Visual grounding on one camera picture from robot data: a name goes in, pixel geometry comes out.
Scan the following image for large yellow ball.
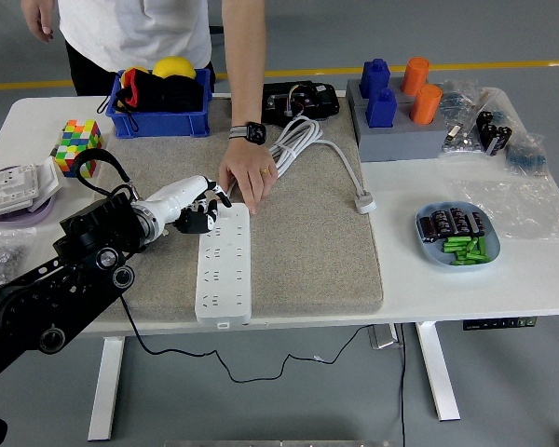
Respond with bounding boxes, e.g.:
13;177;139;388
151;56;198;80

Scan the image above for blue plastic bin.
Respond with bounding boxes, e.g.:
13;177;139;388
106;68;213;140

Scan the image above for black capacitor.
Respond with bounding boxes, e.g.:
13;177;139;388
447;208;471;234
465;210;488;237
430;210;454;236
418;215;442;244

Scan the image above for white switch panel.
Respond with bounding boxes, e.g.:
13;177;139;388
27;156;64;213

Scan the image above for purple plate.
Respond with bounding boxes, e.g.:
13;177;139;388
0;165;57;229

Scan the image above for orange cylinder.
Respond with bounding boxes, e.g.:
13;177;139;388
400;56;430;97
408;83;443;126

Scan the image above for grey-brown mat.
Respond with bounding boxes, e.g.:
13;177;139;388
64;95;386;322

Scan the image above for clear bag of blue components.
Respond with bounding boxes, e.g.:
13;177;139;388
505;132;549;177
440;78;481;122

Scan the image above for grey block holder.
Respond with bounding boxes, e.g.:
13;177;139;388
355;100;449;163
345;77;443;109

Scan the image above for black hanging cable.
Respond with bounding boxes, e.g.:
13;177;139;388
398;323;407;447

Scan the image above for person's right hand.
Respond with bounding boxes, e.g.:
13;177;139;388
20;0;56;44

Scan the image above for black cloth pouch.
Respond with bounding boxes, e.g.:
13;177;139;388
102;69;205;131

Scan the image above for person's left hand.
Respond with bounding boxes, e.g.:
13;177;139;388
218;137;279;216

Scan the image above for person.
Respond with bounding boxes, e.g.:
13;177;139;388
20;0;279;216

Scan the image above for clear bag of black capacitors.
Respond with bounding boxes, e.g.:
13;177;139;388
473;88;517;158

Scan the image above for white table leg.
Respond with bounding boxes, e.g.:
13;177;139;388
415;320;461;423
87;337;126;442

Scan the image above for black electronic device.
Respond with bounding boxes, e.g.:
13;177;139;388
260;80;341;127

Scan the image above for blue block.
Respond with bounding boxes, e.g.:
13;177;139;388
359;58;391;100
365;88;398;130

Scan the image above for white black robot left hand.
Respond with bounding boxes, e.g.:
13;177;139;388
146;175;233;235

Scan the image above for empty clear plastic bag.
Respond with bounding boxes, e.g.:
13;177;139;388
451;176;559;241

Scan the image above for white power strip cable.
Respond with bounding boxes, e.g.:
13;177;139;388
225;115;377;215

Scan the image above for light blue tray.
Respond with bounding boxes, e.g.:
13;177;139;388
415;200;501;273

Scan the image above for white power strip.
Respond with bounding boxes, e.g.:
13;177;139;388
194;201;252;327

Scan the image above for thin black adapter cord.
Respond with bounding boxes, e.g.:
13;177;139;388
117;293;372;384

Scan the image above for colourful puzzle cube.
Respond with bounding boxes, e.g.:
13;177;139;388
54;119;104;180

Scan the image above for small yellow ball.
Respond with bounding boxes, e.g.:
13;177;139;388
119;66;150;89

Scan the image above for clear bag of metal parts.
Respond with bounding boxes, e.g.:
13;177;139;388
440;118;488;155

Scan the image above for black table control panel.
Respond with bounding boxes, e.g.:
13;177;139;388
462;317;539;332

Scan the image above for black smartwatch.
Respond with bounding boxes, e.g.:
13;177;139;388
227;121;267;145

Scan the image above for silver metal bracket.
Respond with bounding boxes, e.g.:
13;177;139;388
367;324;400;350

